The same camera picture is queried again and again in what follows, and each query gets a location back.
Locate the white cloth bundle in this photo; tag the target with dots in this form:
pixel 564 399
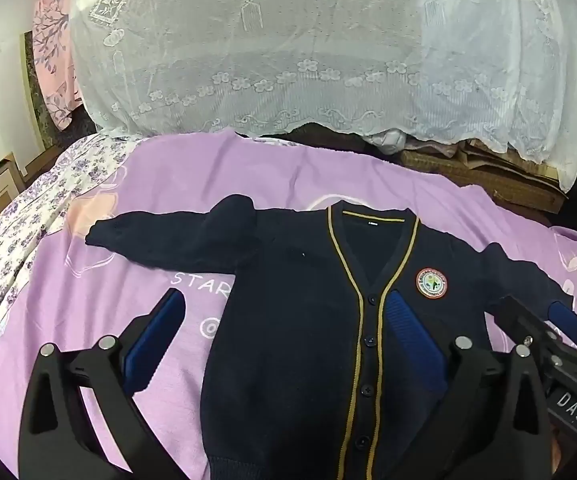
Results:
pixel 388 137

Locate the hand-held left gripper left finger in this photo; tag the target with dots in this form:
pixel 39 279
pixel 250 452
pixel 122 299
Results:
pixel 153 340

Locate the pink floral cloth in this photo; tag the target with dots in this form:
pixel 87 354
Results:
pixel 53 60

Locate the purple printed blanket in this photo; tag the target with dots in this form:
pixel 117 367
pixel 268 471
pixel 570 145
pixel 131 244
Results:
pixel 178 185

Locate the brown woven mats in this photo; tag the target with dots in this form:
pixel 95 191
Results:
pixel 468 165

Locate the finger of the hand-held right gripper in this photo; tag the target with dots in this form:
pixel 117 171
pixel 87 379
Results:
pixel 568 320
pixel 518 317

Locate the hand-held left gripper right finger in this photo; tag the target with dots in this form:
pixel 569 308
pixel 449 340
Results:
pixel 413 340

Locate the purple floral bedsheet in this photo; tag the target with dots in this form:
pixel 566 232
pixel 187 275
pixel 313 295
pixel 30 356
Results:
pixel 18 220

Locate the white lace cloth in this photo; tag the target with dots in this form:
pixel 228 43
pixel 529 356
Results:
pixel 293 35

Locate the navy knit cardigan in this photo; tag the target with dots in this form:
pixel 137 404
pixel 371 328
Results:
pixel 293 335

